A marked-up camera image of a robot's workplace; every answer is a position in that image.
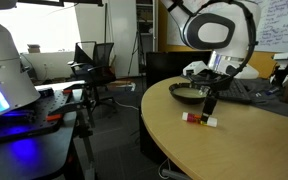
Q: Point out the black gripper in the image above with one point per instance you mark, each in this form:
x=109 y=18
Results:
x=214 y=80

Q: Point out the dark ceramic bowl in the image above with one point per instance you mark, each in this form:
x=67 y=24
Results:
x=184 y=99

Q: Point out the black computer keyboard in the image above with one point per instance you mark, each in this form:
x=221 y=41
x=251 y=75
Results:
x=237 y=95

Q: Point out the black computer monitor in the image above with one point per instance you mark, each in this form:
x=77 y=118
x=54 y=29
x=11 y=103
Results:
x=164 y=66

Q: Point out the blue pen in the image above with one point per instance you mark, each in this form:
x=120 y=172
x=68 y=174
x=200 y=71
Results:
x=272 y=91

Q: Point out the grey cloth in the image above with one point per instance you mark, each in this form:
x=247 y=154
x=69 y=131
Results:
x=277 y=106

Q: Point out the grey table foot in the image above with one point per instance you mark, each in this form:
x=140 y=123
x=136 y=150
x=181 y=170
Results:
x=175 y=174

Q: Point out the black device under white box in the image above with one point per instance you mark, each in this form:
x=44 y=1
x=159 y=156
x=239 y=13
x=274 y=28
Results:
x=281 y=71

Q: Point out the white clutter on floor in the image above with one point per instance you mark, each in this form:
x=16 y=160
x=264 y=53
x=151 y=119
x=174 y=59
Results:
x=127 y=86

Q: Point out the white flat box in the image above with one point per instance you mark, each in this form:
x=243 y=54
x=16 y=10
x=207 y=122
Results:
x=282 y=56

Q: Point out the black tripod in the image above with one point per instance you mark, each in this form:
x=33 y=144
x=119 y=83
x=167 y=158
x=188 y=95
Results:
x=138 y=50

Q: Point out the white shelf unit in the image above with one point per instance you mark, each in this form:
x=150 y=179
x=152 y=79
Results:
x=146 y=33

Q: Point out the black mesh office chair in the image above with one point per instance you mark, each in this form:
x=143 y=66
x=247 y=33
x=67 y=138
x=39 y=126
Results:
x=102 y=71

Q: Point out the black bar clamp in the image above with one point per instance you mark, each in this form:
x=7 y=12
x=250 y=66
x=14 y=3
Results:
x=69 y=107

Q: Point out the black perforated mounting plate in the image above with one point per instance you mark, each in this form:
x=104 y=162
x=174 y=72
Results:
x=47 y=101

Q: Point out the black robot cart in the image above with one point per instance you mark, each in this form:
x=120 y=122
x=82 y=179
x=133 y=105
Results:
x=34 y=156

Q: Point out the small cardboard box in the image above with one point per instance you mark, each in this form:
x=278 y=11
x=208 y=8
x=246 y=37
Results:
x=34 y=48

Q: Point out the black overhead bar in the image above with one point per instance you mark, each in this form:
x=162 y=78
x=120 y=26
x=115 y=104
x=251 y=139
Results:
x=37 y=2

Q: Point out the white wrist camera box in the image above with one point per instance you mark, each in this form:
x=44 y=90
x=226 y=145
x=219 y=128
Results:
x=194 y=67

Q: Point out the written-on wall whiteboard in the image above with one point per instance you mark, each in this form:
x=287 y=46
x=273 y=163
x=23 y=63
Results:
x=280 y=26

